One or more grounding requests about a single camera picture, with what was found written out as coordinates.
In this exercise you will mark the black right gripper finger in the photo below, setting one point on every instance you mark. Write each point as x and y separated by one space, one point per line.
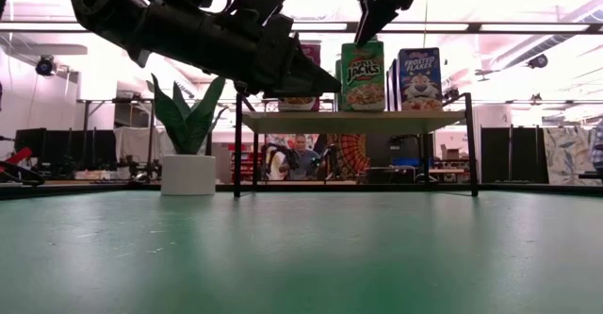
377 17
360 12

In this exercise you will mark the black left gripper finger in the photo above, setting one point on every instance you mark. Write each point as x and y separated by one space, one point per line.
311 80
292 95

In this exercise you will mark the Raisin Bran cereal box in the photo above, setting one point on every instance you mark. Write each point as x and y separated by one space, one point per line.
312 54

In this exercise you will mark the Apple Jacks cereal box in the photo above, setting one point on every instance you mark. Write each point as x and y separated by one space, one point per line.
363 83

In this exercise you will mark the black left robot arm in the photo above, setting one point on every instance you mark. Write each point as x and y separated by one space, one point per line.
103 12

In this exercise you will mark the person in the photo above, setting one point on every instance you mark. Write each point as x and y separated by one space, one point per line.
301 163

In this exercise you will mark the green artificial plant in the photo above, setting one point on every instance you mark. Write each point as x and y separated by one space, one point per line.
186 125

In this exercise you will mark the orange patterned tapestry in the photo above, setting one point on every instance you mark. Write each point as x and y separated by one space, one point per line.
351 156

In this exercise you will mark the white cloth cover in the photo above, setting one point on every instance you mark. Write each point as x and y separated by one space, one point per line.
134 144

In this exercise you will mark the white plant pot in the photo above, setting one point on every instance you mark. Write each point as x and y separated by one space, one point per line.
188 175

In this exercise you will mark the brown cardboard box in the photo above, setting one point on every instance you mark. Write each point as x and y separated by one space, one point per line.
451 153

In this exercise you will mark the black partition panel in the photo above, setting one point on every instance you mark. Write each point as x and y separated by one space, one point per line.
52 149
494 153

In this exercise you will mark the floral patterned curtain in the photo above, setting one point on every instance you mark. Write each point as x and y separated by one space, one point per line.
567 153

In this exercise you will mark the wooden shelf black metal frame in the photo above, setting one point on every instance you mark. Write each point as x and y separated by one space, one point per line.
353 121

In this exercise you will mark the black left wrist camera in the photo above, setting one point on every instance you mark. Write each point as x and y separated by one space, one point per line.
264 3

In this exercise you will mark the black ceiling camera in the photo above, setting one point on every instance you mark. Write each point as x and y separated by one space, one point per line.
538 61
45 66

